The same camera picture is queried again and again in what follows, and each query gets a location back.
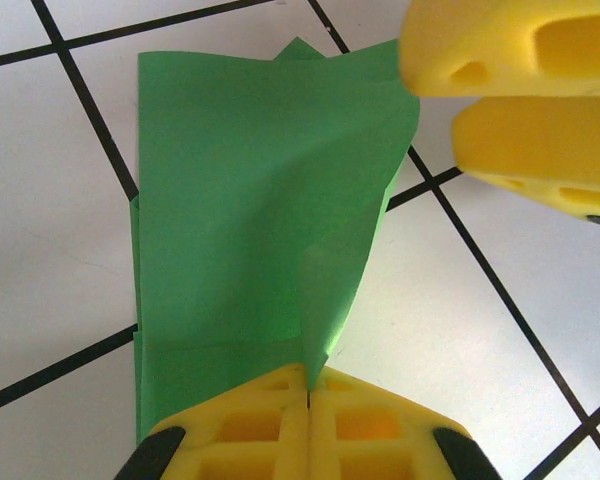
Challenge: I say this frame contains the green paper sheet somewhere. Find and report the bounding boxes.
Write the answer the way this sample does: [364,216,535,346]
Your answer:
[129,35,422,446]

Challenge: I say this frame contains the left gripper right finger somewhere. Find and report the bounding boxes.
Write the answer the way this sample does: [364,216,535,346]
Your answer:
[309,367,504,480]

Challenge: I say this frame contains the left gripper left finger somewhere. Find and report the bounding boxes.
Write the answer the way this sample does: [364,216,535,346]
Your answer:
[112,363,310,480]

